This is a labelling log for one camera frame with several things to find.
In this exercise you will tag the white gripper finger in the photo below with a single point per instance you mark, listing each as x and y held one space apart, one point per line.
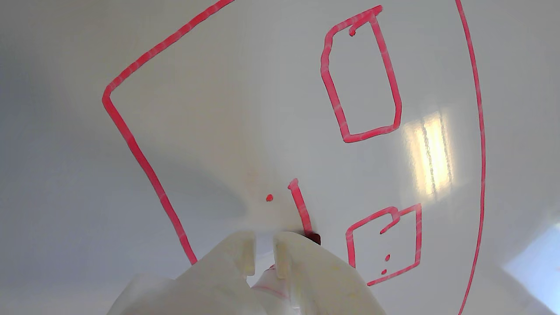
210 284
323 284

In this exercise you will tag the large white whiteboard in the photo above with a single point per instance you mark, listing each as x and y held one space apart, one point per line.
240 109

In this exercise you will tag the red whiteboard marker pen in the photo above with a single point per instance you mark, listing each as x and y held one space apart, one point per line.
271 291

